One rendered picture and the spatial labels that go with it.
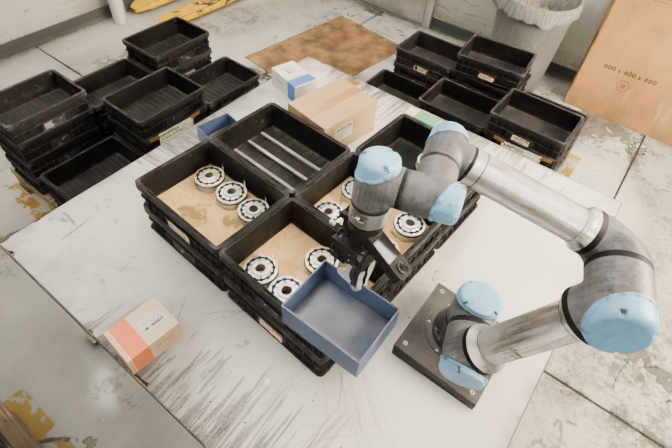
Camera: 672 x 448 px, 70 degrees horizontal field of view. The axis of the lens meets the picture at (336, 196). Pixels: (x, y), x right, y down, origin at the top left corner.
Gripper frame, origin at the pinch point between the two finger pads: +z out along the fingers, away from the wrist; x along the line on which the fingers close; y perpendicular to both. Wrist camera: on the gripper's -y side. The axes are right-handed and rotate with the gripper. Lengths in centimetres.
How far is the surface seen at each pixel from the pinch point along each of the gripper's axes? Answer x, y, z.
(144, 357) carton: 31, 43, 41
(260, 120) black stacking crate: -49, 80, 19
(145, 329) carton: 27, 48, 37
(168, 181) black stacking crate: -8, 81, 25
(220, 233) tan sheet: -6, 54, 28
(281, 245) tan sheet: -15.1, 36.5, 27.5
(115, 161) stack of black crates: -33, 169, 82
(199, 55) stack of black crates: -107, 189, 54
